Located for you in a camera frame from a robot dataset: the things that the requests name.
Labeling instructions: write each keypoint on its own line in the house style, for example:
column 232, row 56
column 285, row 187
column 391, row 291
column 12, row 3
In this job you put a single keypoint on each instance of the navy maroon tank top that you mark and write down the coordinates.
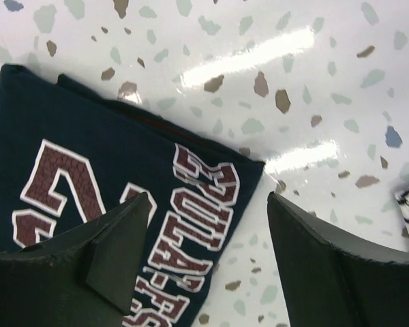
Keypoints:
column 67, row 156

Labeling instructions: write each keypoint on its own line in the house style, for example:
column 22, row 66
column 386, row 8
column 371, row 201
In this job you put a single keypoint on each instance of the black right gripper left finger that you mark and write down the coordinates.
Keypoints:
column 83, row 277

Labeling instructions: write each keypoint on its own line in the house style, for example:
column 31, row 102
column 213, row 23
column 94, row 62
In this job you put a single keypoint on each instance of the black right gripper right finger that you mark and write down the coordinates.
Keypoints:
column 331, row 277

